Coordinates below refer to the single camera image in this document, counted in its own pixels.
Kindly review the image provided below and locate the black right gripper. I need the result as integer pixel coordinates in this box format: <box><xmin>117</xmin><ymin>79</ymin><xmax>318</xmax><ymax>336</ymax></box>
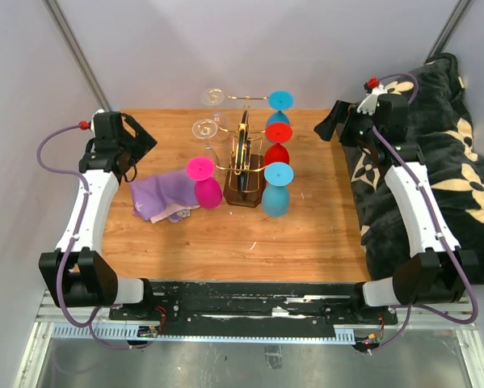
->
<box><xmin>314</xmin><ymin>100</ymin><xmax>381</xmax><ymax>149</ymax></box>

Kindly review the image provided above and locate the purple cloth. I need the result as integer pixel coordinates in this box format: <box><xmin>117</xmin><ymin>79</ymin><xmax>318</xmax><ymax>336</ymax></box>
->
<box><xmin>129</xmin><ymin>170</ymin><xmax>200</xmax><ymax>223</ymax></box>

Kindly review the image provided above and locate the red wine glass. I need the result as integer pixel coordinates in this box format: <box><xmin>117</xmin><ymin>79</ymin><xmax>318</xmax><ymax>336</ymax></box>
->
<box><xmin>264</xmin><ymin>122</ymin><xmax>293</xmax><ymax>166</ymax></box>

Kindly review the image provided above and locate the blue wine glass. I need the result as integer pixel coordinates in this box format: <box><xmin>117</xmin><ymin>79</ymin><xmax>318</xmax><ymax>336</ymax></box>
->
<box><xmin>261</xmin><ymin>162</ymin><xmax>294</xmax><ymax>217</ymax></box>
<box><xmin>266</xmin><ymin>91</ymin><xmax>294</xmax><ymax>127</ymax></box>

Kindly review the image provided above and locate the pink wine glass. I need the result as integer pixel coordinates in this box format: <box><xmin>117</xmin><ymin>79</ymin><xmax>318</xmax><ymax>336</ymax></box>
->
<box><xmin>186</xmin><ymin>156</ymin><xmax>223</xmax><ymax>209</ymax></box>

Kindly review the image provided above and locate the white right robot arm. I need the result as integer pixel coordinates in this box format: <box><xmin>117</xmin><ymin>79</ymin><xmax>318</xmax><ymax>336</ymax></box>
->
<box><xmin>314</xmin><ymin>93</ymin><xmax>478</xmax><ymax>323</ymax></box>

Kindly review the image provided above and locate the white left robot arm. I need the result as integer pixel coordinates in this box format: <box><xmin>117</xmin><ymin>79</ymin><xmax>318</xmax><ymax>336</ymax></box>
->
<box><xmin>39</xmin><ymin>110</ymin><xmax>157</xmax><ymax>320</ymax></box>

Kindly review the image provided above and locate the front clear wine glass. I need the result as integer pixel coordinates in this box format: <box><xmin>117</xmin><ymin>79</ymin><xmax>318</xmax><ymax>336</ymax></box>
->
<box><xmin>191</xmin><ymin>119</ymin><xmax>220</xmax><ymax>167</ymax></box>

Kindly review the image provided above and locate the clear wine glass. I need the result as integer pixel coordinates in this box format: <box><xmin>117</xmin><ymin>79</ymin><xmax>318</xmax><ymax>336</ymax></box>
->
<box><xmin>191</xmin><ymin>119</ymin><xmax>220</xmax><ymax>167</ymax></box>
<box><xmin>200</xmin><ymin>88</ymin><xmax>230</xmax><ymax>135</ymax></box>

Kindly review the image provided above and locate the rear clear wine glass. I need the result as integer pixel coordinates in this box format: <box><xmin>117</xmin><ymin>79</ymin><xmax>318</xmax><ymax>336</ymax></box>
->
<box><xmin>200</xmin><ymin>88</ymin><xmax>230</xmax><ymax>135</ymax></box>

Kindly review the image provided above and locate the black floral blanket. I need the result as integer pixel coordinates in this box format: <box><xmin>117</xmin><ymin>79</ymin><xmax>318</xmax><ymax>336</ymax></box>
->
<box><xmin>343</xmin><ymin>53</ymin><xmax>484</xmax><ymax>285</ymax></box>

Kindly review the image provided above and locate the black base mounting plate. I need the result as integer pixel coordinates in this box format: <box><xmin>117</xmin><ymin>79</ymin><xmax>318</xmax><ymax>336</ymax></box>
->
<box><xmin>109</xmin><ymin>281</ymin><xmax>398</xmax><ymax>342</ymax></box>

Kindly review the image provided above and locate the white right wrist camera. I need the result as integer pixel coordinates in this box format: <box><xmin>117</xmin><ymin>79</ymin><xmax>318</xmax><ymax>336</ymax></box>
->
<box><xmin>356</xmin><ymin>78</ymin><xmax>387</xmax><ymax>116</ymax></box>

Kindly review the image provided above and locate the gold wire wine glass rack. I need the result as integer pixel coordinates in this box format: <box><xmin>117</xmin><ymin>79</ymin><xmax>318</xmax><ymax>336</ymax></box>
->
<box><xmin>213</xmin><ymin>91</ymin><xmax>272</xmax><ymax>208</ymax></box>

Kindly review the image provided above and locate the right aluminium frame post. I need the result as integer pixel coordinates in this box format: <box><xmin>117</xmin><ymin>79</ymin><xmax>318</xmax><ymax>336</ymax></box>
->
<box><xmin>424</xmin><ymin>0</ymin><xmax>476</xmax><ymax>63</ymax></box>

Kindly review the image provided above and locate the aluminium frame post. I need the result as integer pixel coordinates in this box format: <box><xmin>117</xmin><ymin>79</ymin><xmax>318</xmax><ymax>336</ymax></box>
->
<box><xmin>424</xmin><ymin>0</ymin><xmax>476</xmax><ymax>63</ymax></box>
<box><xmin>42</xmin><ymin>0</ymin><xmax>112</xmax><ymax>111</ymax></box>

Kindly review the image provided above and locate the left aluminium frame post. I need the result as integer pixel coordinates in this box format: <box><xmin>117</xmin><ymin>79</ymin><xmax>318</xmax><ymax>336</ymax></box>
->
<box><xmin>42</xmin><ymin>0</ymin><xmax>112</xmax><ymax>111</ymax></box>

